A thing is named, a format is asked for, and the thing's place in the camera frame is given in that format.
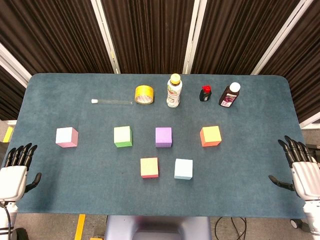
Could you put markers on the yellow floor tape strip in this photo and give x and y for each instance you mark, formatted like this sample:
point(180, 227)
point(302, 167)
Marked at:
point(80, 226)
point(8, 134)

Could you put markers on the black caster wheel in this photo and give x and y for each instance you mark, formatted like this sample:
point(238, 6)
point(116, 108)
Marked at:
point(295, 223)

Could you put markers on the purple foam cube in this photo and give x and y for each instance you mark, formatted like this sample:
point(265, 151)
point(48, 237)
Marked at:
point(163, 136)

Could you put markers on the pink foam cube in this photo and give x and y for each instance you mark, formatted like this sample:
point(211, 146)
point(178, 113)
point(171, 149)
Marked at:
point(66, 137)

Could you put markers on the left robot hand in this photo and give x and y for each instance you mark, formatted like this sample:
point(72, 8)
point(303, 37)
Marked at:
point(12, 180)

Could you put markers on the red foam cube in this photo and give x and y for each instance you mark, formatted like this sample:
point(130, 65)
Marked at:
point(149, 167)

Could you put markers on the yellow tape roll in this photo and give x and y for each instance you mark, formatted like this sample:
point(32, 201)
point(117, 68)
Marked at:
point(145, 90)

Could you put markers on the dark bottle white cap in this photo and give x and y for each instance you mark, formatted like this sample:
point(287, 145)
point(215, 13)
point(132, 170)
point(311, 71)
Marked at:
point(228, 98)

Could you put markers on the brown pleated partition screen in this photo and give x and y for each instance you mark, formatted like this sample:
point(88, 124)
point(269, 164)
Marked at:
point(150, 32)
point(310, 62)
point(237, 32)
point(50, 30)
point(7, 100)

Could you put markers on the blue-grey table cloth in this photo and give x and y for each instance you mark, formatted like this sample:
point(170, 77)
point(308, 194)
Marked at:
point(100, 190)

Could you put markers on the black floor equipment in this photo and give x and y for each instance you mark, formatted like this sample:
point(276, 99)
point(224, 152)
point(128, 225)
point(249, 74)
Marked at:
point(315, 150)

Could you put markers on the green foam cube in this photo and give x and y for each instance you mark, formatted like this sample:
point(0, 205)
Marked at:
point(122, 136)

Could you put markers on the orange foam cube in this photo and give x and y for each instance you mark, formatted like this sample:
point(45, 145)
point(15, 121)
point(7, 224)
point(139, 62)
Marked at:
point(211, 135)

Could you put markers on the light blue foam cube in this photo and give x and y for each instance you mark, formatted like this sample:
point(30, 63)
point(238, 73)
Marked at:
point(183, 168)

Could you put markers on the glass test tube white cap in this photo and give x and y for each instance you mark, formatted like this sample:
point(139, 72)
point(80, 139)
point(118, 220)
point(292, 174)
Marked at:
point(94, 101)

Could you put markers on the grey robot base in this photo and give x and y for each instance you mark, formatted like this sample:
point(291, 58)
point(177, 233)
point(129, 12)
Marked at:
point(120, 227)

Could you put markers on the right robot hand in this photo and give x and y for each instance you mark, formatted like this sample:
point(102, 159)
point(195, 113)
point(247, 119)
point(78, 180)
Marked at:
point(306, 177)

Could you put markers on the drink bottle yellow cap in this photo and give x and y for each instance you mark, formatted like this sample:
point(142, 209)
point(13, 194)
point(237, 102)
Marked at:
point(173, 95)

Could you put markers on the black ink bottle red cap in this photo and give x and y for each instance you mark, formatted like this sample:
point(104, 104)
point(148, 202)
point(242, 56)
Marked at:
point(205, 95)

